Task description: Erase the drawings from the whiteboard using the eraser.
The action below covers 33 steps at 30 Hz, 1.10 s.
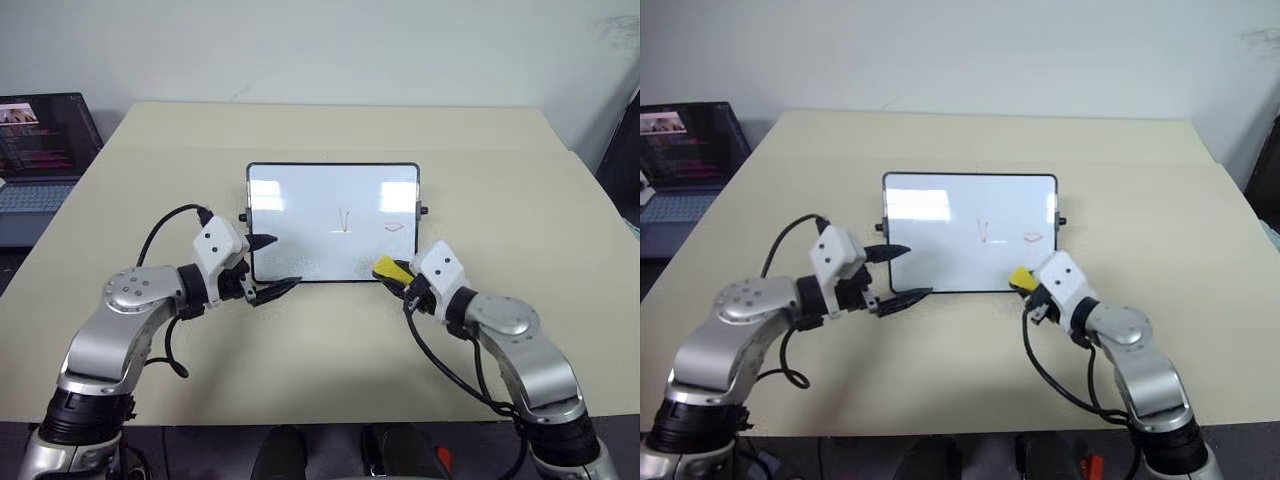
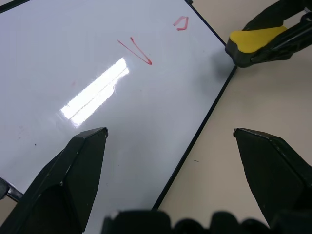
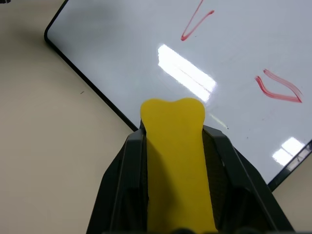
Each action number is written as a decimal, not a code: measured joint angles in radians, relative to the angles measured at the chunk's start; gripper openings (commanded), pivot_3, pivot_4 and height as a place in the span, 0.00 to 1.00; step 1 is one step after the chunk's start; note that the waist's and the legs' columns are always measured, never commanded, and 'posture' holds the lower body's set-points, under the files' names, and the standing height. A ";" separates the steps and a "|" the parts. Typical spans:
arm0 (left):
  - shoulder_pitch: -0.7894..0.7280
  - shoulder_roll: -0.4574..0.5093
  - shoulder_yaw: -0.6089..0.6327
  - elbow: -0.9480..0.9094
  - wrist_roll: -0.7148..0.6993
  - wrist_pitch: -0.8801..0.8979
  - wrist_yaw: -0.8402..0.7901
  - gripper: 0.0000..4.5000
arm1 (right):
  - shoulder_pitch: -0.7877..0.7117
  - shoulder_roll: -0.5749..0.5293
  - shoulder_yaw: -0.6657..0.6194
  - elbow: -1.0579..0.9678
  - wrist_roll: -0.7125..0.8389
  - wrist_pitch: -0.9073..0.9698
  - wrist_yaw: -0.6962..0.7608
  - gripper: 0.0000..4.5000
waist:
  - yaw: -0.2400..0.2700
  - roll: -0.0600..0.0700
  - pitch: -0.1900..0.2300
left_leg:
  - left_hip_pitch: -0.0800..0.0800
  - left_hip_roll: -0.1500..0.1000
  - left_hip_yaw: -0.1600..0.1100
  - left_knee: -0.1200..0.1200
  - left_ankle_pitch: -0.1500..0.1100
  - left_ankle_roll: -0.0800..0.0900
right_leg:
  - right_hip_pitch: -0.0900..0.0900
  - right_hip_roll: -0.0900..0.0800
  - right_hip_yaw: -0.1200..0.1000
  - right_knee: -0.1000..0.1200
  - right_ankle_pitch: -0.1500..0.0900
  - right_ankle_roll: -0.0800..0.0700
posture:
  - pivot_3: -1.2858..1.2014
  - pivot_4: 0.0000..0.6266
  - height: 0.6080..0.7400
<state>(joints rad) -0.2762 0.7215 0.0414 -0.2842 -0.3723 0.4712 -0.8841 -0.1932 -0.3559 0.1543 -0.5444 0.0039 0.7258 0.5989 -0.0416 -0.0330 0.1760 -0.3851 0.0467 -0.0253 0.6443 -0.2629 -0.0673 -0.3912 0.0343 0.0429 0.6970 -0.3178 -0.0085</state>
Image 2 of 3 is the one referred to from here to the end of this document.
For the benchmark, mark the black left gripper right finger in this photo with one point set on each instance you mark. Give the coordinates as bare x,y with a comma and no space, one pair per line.
273,170

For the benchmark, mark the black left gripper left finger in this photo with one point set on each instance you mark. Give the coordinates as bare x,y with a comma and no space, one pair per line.
61,185

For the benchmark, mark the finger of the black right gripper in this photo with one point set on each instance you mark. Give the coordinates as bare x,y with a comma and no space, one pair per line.
290,42
270,14

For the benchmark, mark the yellow and black whiteboard eraser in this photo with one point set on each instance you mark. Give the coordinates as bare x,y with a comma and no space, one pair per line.
251,40

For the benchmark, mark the black framed whiteboard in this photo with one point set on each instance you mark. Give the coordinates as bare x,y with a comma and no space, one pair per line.
97,97

